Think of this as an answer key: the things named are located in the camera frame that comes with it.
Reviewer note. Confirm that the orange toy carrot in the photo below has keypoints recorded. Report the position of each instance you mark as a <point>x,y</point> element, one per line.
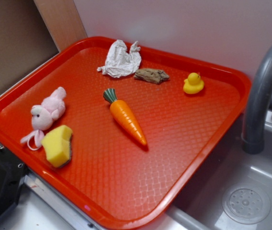
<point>124,116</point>

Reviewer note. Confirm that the red plastic tray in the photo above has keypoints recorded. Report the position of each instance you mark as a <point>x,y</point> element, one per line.
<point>112,178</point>

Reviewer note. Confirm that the brown wood piece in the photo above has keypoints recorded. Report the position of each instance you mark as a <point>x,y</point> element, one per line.
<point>155,76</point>

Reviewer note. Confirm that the crumpled white paper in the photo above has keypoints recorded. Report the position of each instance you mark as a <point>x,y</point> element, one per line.
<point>120,62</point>

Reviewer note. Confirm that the yellow rubber duck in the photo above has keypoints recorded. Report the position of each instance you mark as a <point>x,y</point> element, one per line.
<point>193,84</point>

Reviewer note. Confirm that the yellow sponge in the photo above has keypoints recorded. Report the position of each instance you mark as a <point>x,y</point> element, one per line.
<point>57,146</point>

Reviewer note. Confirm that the pink plush bunny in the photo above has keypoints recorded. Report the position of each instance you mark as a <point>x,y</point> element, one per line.
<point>43,117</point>

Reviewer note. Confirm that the grey sink faucet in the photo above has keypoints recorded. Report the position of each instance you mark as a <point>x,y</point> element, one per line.
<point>260,98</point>

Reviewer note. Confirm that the grey toy sink basin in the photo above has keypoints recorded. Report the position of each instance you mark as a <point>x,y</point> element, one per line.
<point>231,190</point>

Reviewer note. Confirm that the wooden board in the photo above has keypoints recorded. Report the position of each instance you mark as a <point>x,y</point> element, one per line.
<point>62,20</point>

